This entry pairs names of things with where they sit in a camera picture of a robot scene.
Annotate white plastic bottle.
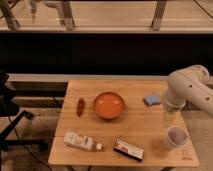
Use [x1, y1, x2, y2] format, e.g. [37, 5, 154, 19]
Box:
[64, 132, 103, 151]

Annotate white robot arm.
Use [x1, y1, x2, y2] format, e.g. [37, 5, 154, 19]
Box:
[161, 65, 213, 127]

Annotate white paper cup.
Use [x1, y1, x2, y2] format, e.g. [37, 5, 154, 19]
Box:
[164, 126, 189, 150]

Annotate blue sponge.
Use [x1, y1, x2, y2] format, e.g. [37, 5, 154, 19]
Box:
[143, 95, 161, 106]

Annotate black red white box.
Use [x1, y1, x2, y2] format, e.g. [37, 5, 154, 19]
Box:
[113, 139, 144, 162]

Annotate orange bowl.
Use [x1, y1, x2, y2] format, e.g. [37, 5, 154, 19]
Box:
[93, 92, 125, 120]

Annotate wooden table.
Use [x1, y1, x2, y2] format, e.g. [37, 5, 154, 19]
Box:
[49, 80, 199, 167]

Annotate red brown small object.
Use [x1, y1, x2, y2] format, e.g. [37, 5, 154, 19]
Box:
[76, 98, 85, 117]

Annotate black cable on floor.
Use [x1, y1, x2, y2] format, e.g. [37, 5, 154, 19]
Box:
[6, 114, 54, 171]

